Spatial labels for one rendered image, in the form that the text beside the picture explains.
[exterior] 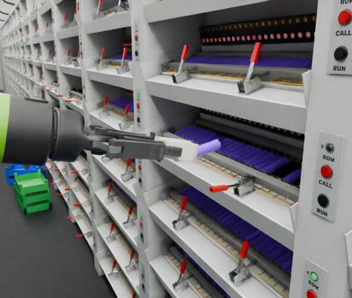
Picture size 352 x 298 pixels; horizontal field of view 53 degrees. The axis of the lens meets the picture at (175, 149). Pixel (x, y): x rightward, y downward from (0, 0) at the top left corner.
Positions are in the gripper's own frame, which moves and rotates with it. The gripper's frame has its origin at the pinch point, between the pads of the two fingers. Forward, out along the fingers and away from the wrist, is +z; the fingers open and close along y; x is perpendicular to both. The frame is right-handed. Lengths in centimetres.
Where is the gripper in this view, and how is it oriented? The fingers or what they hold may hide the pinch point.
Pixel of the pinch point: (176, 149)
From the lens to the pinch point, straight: 59.6
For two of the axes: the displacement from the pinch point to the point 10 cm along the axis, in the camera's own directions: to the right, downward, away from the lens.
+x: -2.0, 9.7, 1.6
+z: 8.7, 1.0, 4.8
